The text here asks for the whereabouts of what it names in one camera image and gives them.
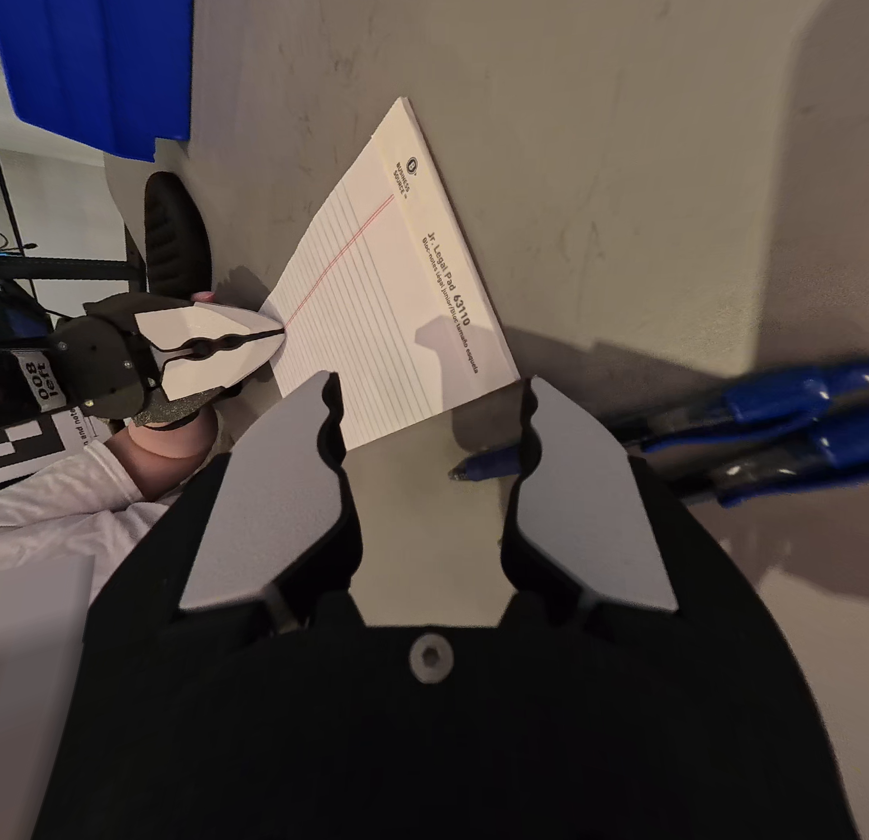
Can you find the white paper with black squares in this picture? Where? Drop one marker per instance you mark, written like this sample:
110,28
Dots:
64,456

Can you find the blue plastic bin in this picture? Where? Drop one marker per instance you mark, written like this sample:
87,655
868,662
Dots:
102,52

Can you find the person's left hand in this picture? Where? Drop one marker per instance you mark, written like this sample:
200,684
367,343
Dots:
203,297

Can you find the white lined notepad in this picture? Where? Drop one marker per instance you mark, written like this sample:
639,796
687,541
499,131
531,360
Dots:
407,276

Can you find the blue retractable pen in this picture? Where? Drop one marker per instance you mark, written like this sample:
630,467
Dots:
815,453
767,398

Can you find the black metal monitor stand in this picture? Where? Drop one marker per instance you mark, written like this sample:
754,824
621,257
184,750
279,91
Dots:
81,267

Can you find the person's left forearm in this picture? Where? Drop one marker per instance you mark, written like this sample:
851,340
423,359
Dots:
163,459

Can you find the person's light shirt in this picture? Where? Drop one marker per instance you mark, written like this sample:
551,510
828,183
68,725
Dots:
54,514

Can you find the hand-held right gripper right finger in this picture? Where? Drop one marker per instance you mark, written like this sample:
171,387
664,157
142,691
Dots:
590,514

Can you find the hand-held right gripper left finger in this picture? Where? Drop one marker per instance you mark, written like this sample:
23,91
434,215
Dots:
271,514

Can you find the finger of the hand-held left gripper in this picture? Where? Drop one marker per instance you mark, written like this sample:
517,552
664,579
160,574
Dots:
217,368
203,320

